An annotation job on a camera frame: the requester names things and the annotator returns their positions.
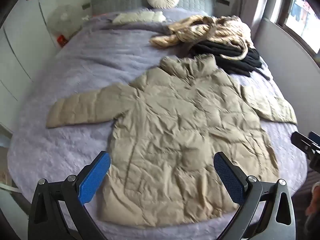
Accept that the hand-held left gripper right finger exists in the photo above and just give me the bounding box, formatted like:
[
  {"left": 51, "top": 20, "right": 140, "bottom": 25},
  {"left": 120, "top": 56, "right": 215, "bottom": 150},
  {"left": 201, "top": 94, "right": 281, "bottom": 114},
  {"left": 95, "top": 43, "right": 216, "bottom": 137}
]
[{"left": 214, "top": 151, "right": 297, "bottom": 240}]

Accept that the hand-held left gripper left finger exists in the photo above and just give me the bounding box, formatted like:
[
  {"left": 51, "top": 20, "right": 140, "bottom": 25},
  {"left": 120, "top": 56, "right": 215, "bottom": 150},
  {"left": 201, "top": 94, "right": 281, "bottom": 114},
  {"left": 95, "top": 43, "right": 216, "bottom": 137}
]
[{"left": 27, "top": 151, "right": 111, "bottom": 240}]

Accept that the beige puffer jacket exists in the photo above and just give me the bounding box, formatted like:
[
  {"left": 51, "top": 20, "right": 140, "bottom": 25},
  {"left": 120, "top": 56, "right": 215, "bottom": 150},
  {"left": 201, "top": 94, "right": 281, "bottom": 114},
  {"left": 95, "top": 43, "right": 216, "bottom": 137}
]
[{"left": 46, "top": 55, "right": 298, "bottom": 229}]

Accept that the person's right hand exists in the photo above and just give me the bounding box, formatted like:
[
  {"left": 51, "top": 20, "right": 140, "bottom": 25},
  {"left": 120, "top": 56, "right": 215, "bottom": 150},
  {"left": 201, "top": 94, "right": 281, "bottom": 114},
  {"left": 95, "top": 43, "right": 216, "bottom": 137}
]
[{"left": 306, "top": 182, "right": 320, "bottom": 216}]

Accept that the grey side panel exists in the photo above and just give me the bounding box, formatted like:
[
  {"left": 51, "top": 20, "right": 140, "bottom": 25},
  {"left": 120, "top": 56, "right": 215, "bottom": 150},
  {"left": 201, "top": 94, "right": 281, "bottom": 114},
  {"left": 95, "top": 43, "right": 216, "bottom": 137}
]
[{"left": 254, "top": 17, "right": 320, "bottom": 140}]

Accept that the lavender plush bed blanket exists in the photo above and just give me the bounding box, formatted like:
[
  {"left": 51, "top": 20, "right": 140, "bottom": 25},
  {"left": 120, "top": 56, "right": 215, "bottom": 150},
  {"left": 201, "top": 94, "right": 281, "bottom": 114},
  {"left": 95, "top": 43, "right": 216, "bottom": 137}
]
[{"left": 7, "top": 7, "right": 308, "bottom": 240}]

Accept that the black knit garment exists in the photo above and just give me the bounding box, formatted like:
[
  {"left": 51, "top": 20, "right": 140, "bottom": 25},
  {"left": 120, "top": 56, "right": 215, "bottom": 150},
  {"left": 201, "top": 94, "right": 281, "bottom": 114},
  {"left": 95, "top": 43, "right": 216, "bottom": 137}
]
[{"left": 187, "top": 41, "right": 272, "bottom": 80}]

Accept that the window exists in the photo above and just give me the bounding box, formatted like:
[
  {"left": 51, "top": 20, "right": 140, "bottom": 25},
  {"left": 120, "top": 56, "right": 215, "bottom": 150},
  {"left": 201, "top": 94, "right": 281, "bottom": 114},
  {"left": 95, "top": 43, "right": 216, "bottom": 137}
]
[{"left": 277, "top": 0, "right": 320, "bottom": 53}]

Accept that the gold striped quilted jacket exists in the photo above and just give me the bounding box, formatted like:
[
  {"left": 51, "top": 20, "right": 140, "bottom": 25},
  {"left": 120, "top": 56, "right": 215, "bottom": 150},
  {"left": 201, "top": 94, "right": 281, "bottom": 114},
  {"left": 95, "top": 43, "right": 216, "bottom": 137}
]
[{"left": 149, "top": 15, "right": 252, "bottom": 61}]

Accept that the beige curtain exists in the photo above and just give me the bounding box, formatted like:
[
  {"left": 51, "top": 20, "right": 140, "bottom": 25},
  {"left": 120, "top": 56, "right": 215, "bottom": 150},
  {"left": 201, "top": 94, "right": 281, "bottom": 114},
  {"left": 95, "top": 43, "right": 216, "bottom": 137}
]
[{"left": 244, "top": 0, "right": 269, "bottom": 40}]

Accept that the white wardrobe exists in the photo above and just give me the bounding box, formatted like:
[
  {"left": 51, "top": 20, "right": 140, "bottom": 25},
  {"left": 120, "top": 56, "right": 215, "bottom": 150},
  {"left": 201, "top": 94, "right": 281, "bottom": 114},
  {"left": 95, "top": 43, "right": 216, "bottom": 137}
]
[{"left": 0, "top": 0, "right": 60, "bottom": 133}]

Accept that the plastic-wrapped white fan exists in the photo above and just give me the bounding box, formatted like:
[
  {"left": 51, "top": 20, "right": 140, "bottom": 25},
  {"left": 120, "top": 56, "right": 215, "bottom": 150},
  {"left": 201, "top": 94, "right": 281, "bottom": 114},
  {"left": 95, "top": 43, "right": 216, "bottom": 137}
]
[{"left": 47, "top": 4, "right": 80, "bottom": 48}]

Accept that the white fluffy pillow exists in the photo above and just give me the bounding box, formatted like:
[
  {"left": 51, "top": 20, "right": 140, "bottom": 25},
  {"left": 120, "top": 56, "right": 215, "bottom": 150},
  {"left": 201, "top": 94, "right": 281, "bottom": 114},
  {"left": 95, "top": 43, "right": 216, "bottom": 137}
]
[{"left": 112, "top": 11, "right": 167, "bottom": 25}]

